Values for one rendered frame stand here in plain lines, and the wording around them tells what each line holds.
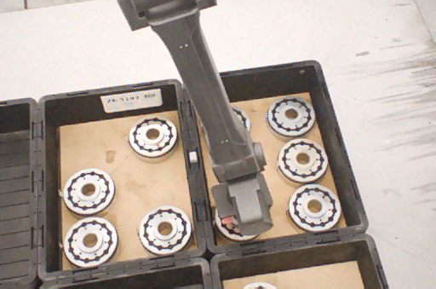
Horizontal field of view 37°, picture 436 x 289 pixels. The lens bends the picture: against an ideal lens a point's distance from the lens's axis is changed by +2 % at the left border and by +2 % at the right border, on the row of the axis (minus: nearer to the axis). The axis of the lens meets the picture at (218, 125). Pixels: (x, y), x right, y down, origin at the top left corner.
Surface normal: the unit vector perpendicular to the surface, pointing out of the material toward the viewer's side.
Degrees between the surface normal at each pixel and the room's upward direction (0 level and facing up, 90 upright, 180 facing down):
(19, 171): 0
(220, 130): 82
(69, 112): 90
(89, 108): 90
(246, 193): 14
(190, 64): 82
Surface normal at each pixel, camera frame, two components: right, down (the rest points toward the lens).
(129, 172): -0.02, -0.53
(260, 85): 0.15, 0.84
